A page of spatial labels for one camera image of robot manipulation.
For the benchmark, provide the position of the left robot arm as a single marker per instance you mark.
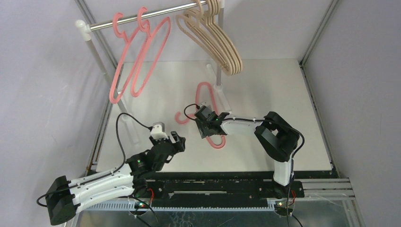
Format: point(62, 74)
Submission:
point(66, 198)

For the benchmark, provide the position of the aluminium frame post right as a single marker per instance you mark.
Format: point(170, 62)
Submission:
point(319, 31)

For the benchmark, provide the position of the aluminium frame post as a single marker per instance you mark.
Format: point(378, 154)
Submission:
point(97, 31)
point(319, 31)

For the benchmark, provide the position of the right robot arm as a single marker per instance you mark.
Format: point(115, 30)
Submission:
point(280, 140)

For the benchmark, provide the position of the beige hanger large hook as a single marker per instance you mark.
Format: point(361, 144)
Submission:
point(191, 23)

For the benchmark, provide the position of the pink hanger top hook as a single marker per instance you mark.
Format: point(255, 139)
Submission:
point(114, 96)

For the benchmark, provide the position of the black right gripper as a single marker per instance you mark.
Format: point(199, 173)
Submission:
point(204, 126)

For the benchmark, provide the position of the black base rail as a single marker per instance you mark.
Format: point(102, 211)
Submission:
point(215, 189)

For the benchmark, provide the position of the aluminium frame post left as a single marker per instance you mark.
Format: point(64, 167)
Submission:
point(97, 31)

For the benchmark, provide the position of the white clothes rack frame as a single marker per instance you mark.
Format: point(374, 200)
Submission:
point(87, 29)

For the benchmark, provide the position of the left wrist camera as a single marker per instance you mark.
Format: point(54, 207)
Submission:
point(158, 131)

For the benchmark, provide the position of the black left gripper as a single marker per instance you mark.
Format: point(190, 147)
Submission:
point(178, 145)

